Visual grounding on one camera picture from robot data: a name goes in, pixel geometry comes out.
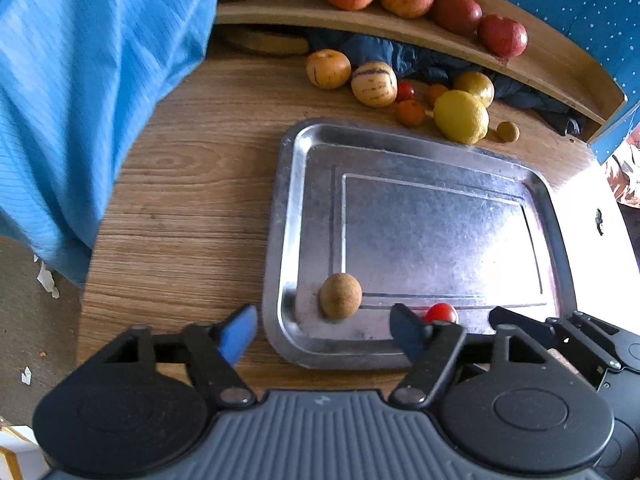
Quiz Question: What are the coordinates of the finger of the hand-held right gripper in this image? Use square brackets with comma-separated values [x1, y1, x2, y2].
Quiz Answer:
[488, 305, 557, 347]
[546, 311, 627, 378]

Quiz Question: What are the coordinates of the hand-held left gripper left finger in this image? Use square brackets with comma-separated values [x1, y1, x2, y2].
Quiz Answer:
[97, 304, 259, 407]

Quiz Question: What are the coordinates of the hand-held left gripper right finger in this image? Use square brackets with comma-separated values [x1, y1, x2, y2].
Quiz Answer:
[389, 303, 546, 407]

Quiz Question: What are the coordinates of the metal tray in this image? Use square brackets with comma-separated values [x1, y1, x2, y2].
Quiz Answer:
[262, 118, 578, 371]

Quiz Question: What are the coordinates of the small tangerine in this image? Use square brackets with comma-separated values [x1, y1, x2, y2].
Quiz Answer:
[396, 100, 427, 127]

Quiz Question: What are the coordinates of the floral cloth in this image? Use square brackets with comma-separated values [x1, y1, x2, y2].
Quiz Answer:
[602, 127, 640, 208]

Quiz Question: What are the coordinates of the yellow lemon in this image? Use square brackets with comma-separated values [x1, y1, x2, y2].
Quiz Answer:
[433, 90, 490, 145]

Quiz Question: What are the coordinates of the small orange kumquat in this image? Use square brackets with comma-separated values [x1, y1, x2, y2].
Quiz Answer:
[424, 83, 450, 107]

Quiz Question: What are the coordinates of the yellow pear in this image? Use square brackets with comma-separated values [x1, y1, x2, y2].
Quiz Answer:
[454, 71, 495, 108]

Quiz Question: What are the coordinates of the striped pepino melon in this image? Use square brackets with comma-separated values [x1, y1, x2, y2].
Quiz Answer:
[351, 61, 399, 108]

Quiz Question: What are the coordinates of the white box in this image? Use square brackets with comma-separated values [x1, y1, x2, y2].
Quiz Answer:
[0, 417, 51, 480]

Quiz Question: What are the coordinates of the yellowish round orange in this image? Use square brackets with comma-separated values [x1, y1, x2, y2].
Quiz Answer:
[306, 49, 352, 90]

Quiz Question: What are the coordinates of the dark blue jacket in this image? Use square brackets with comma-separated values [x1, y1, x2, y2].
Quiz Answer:
[305, 30, 583, 136]

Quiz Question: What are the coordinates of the blue striped garment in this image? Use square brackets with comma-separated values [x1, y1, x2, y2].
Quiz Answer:
[0, 0, 223, 288]

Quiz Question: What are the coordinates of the wooden shelf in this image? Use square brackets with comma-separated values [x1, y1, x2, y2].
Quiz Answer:
[215, 0, 628, 143]

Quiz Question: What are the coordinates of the blue polka-dot cloth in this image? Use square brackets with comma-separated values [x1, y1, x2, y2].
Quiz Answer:
[487, 0, 640, 161]

